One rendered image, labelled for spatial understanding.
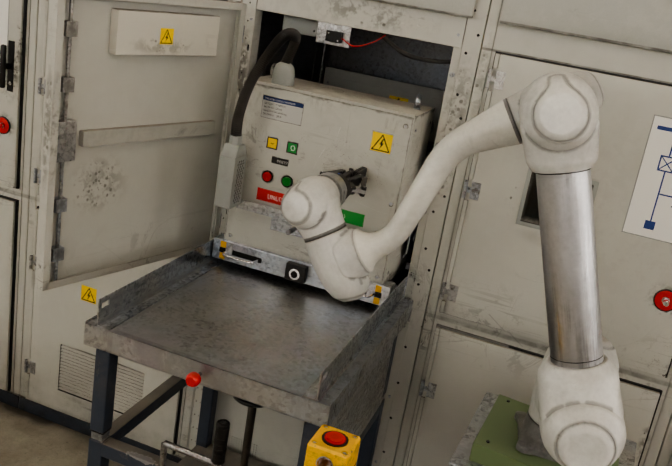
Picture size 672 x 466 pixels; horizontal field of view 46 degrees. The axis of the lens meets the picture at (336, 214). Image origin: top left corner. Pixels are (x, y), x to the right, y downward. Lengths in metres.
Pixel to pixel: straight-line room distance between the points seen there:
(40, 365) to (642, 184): 2.09
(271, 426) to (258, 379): 0.89
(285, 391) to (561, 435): 0.57
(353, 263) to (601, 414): 0.59
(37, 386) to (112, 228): 1.02
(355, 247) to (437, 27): 0.71
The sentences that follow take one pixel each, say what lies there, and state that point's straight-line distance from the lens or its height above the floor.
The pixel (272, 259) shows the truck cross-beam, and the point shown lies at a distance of 2.26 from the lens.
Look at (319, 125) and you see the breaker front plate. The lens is 2.13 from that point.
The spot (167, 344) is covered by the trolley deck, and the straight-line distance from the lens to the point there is 1.87.
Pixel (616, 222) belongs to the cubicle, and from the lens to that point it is 2.15.
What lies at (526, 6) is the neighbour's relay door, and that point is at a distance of 2.10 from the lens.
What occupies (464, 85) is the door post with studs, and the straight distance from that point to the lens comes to 2.15.
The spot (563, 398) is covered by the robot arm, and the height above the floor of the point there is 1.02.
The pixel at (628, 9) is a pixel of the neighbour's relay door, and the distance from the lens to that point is 2.08.
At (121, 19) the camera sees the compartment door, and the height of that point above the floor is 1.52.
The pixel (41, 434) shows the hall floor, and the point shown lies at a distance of 3.08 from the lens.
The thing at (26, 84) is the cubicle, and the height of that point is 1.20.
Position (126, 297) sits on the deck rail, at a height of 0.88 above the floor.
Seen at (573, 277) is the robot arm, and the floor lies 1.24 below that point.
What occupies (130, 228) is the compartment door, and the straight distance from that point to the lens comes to 2.27.
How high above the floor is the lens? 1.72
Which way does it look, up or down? 17 degrees down
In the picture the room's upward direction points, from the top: 10 degrees clockwise
